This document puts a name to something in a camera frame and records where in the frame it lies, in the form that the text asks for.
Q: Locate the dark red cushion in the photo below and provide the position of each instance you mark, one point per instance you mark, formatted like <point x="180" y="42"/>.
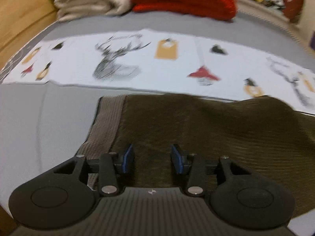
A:
<point x="292" y="9"/>

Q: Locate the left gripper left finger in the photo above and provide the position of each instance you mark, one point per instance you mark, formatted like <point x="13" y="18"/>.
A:
<point x="115" y="170"/>

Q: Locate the panda plush toy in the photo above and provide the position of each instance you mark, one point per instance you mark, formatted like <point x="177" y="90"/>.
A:
<point x="278" y="3"/>

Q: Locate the dark olive corduroy pants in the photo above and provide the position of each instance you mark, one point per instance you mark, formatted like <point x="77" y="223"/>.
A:
<point x="264" y="134"/>

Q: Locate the grey printed bed sheet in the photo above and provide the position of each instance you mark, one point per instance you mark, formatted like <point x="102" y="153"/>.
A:
<point x="50" y="91"/>

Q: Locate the wooden bed frame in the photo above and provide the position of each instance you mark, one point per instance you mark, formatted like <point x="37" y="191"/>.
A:
<point x="21" y="20"/>

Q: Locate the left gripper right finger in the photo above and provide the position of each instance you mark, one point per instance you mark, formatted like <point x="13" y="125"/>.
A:
<point x="188" y="171"/>

